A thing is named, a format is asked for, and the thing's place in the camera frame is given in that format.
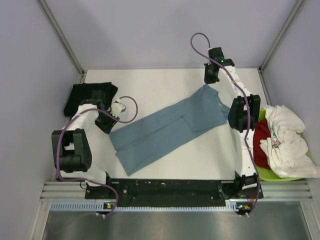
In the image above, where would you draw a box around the blue t-shirt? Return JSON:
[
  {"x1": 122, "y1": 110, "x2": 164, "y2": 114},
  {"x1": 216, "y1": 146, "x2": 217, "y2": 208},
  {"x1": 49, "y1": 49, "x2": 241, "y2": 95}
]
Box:
[{"x1": 109, "y1": 85, "x2": 230, "y2": 176}]

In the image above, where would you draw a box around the aluminium front rail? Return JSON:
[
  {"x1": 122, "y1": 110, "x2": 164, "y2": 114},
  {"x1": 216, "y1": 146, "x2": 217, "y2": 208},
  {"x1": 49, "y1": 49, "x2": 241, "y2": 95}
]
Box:
[{"x1": 40, "y1": 180, "x2": 313, "y2": 202}]

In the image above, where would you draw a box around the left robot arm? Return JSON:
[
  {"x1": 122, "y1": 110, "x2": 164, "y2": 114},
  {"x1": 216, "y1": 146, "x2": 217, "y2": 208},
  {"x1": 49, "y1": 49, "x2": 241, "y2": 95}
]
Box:
[{"x1": 51, "y1": 89, "x2": 119, "y2": 199}]

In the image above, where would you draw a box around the green plastic basket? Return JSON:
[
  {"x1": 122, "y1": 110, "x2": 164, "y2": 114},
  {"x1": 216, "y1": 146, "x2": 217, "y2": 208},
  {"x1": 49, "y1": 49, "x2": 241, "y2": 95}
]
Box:
[{"x1": 254, "y1": 109, "x2": 313, "y2": 183}]

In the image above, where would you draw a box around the white t-shirt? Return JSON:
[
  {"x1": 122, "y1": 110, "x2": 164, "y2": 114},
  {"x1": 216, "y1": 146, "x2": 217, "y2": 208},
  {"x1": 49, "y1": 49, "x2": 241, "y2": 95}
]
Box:
[{"x1": 259, "y1": 104, "x2": 320, "y2": 179}]

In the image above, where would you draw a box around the aluminium frame post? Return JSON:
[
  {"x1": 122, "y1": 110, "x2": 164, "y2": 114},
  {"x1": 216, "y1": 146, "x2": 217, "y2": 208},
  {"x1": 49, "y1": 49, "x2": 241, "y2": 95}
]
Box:
[
  {"x1": 36, "y1": 0, "x2": 85, "y2": 76},
  {"x1": 258, "y1": 0, "x2": 307, "y2": 73}
]

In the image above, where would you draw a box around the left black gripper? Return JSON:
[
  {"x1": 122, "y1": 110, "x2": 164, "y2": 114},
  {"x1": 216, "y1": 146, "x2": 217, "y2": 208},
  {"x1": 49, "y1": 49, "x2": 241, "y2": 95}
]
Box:
[{"x1": 95, "y1": 108, "x2": 120, "y2": 135}]

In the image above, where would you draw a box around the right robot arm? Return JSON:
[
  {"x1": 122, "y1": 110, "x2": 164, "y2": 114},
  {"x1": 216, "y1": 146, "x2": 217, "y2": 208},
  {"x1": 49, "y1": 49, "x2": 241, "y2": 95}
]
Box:
[{"x1": 204, "y1": 47, "x2": 261, "y2": 198}]

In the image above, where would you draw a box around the right aluminium frame post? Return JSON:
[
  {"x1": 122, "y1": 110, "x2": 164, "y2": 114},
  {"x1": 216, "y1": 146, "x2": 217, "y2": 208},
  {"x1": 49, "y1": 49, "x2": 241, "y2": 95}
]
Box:
[{"x1": 258, "y1": 0, "x2": 307, "y2": 73}]

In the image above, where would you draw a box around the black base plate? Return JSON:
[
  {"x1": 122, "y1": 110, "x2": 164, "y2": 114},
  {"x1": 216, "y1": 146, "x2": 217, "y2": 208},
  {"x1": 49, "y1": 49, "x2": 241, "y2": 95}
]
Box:
[{"x1": 84, "y1": 178, "x2": 265, "y2": 208}]

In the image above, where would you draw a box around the left aluminium frame post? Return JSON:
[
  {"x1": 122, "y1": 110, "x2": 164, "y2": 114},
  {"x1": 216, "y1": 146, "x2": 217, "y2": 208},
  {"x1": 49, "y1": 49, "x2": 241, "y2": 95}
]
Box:
[{"x1": 36, "y1": 0, "x2": 85, "y2": 76}]

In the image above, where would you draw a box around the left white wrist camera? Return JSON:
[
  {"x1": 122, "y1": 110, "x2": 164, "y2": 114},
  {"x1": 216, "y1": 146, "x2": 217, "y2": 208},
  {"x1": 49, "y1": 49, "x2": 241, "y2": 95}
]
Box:
[{"x1": 109, "y1": 98, "x2": 127, "y2": 118}]

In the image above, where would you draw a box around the red t-shirt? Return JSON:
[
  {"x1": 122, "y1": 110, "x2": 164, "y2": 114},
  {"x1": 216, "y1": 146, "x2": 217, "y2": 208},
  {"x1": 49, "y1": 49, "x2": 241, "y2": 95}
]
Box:
[{"x1": 252, "y1": 119, "x2": 273, "y2": 171}]

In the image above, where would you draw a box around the grey slotted cable duct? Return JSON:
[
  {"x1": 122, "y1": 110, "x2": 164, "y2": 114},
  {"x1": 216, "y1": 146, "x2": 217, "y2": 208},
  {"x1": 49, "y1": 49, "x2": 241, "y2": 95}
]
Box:
[{"x1": 50, "y1": 201, "x2": 251, "y2": 213}]

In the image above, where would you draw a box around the folded black t-shirt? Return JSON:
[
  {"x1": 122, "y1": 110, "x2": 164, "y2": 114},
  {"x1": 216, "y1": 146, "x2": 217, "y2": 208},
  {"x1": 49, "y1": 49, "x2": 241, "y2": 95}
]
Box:
[{"x1": 63, "y1": 82, "x2": 118, "y2": 117}]

